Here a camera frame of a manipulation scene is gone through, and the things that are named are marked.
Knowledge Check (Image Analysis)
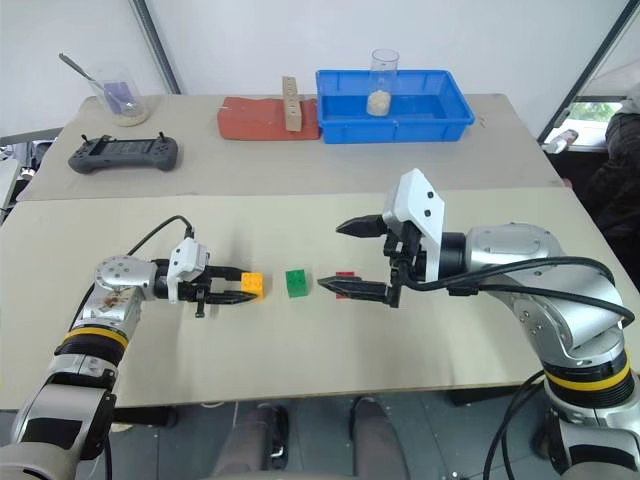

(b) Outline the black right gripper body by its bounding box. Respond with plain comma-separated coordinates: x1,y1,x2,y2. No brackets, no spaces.
382,219,427,309

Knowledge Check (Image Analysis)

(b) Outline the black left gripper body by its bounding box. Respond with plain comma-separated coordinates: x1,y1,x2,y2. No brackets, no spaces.
176,273,222,320

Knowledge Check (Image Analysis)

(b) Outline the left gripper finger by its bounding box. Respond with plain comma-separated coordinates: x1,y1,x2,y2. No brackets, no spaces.
205,266,252,282
206,291,260,306

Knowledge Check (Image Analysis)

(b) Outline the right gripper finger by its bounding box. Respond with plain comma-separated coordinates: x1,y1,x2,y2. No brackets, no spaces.
316,274,390,305
335,213,386,240

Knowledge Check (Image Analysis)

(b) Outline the yellow toy brick cube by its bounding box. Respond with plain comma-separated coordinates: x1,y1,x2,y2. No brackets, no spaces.
240,271,267,302

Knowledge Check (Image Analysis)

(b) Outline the red toy brick cube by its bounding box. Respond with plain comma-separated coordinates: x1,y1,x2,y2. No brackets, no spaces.
334,270,359,302

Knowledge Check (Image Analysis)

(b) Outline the green toy brick cube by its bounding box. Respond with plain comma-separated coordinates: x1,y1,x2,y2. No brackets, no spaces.
284,268,312,300

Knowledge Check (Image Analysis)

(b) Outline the blue plastic bin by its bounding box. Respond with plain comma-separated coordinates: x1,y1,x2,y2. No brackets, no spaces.
314,69,477,146

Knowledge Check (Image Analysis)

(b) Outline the black table foot bar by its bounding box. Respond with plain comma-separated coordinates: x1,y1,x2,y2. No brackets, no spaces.
112,405,179,430

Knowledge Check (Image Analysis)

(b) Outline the wooden block with holes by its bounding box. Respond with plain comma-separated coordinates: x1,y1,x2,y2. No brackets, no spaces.
280,75,305,134

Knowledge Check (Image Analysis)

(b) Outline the clear plastic measuring cup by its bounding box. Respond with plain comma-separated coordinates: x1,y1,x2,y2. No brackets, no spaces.
369,47,400,118

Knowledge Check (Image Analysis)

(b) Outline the red mat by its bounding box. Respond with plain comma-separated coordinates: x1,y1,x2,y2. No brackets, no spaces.
216,95,322,143

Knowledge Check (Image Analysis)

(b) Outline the grey handheld remote controller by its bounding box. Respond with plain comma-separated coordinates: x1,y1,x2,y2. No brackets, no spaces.
66,131,182,176

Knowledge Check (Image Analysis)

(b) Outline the white bottle with red label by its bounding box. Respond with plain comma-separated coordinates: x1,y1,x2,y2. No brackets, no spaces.
546,128,582,156

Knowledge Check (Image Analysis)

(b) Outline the person in dark clothes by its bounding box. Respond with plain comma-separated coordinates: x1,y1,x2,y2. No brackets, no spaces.
581,94,640,242

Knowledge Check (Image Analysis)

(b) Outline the grey metal pole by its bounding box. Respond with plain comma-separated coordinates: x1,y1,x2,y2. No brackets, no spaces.
127,0,183,96

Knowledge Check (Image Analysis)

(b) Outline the glass beaker with spoon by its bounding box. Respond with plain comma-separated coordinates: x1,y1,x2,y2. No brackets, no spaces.
58,51,140,114

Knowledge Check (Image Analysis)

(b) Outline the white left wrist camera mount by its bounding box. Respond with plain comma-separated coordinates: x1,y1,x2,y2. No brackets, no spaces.
167,238,212,304

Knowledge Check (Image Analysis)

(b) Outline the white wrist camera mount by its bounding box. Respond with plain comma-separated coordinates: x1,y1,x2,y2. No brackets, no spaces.
167,238,212,304
381,168,447,284

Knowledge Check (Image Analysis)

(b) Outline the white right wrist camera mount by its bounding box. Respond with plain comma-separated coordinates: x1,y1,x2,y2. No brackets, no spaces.
381,168,447,284

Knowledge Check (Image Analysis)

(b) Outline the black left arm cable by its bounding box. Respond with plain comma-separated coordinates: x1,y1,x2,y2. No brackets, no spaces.
125,215,196,257

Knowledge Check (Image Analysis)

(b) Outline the dark window frame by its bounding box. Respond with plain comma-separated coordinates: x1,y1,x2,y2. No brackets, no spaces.
535,0,640,144

